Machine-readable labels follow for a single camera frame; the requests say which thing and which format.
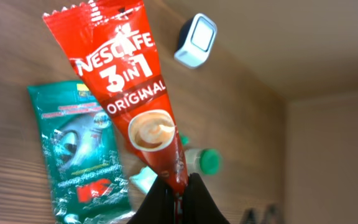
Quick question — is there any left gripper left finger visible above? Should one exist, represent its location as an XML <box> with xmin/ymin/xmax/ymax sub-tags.
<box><xmin>127</xmin><ymin>177</ymin><xmax>174</xmax><ymax>224</ymax></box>

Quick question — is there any white barcode scanner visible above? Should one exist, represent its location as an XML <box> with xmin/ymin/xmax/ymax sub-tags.
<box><xmin>174</xmin><ymin>13</ymin><xmax>218</xmax><ymax>69</ymax></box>

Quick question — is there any red Nescafe coffee sachet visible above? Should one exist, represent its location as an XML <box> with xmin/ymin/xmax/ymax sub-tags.
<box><xmin>43</xmin><ymin>0</ymin><xmax>188</xmax><ymax>194</ymax></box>

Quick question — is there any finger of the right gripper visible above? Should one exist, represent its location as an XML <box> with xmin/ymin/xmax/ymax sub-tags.
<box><xmin>264</xmin><ymin>204</ymin><xmax>283</xmax><ymax>224</ymax></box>
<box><xmin>242</xmin><ymin>208</ymin><xmax>257</xmax><ymax>224</ymax></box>

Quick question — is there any green snack packet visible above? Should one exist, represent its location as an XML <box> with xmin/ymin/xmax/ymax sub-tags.
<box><xmin>27</xmin><ymin>80</ymin><xmax>134</xmax><ymax>224</ymax></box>

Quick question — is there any teal wet wipes pack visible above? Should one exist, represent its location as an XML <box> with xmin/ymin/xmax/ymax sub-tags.
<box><xmin>129</xmin><ymin>166</ymin><xmax>157</xmax><ymax>195</ymax></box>

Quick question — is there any green lid jar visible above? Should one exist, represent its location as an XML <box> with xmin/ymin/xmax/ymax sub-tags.
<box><xmin>185</xmin><ymin>148</ymin><xmax>222</xmax><ymax>175</ymax></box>

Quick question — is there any red sauce bottle green cap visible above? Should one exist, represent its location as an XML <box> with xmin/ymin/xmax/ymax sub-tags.
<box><xmin>179</xmin><ymin>133</ymin><xmax>190</xmax><ymax>146</ymax></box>

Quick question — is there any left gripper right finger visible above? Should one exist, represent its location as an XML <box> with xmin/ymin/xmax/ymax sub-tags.
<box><xmin>183</xmin><ymin>173</ymin><xmax>229</xmax><ymax>224</ymax></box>

